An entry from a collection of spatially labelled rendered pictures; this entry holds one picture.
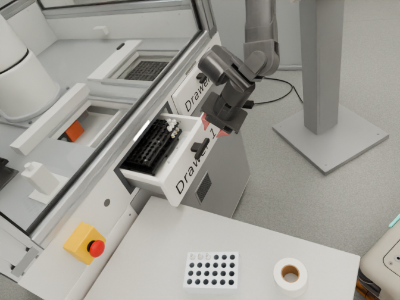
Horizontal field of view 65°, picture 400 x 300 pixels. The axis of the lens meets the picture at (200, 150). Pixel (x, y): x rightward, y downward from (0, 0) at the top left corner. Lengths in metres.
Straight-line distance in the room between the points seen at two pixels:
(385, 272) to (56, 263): 1.05
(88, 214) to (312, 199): 1.25
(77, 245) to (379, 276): 1.00
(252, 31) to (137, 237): 0.60
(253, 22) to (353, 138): 1.47
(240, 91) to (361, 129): 1.51
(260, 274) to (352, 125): 1.49
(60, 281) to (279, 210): 1.20
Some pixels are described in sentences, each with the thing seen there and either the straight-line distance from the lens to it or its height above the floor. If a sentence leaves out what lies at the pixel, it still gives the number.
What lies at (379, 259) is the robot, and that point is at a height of 0.28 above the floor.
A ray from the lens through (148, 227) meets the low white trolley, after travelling 0.92.
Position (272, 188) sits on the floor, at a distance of 1.84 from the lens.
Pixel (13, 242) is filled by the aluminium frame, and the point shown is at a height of 1.01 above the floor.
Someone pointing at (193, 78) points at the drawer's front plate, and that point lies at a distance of 1.10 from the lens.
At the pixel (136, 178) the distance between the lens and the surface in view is 0.88.
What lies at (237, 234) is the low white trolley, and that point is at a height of 0.76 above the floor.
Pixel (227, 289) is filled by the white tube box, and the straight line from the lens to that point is 0.74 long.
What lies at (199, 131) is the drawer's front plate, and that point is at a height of 0.92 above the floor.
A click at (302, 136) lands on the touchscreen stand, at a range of 2.05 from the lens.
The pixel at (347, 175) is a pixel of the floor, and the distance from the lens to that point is 1.90.
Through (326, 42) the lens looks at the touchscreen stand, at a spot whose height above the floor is 0.63.
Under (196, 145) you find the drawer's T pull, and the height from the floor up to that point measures 0.91.
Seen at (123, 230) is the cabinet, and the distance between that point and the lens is 0.96.
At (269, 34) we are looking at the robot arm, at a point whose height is 1.19.
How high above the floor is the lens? 1.48
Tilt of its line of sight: 43 degrees down
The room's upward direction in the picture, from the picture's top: 21 degrees counter-clockwise
